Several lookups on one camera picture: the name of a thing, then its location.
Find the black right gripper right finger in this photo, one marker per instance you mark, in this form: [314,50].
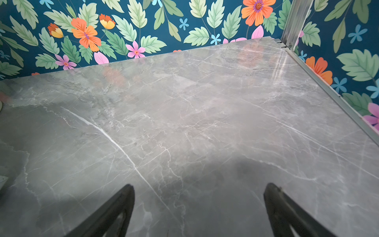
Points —
[287,217]

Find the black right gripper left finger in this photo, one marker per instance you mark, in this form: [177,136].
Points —
[111,219]

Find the aluminium table edge rail right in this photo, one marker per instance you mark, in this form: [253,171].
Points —
[355,116]

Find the aluminium frame post right rear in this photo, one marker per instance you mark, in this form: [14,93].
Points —
[295,22]

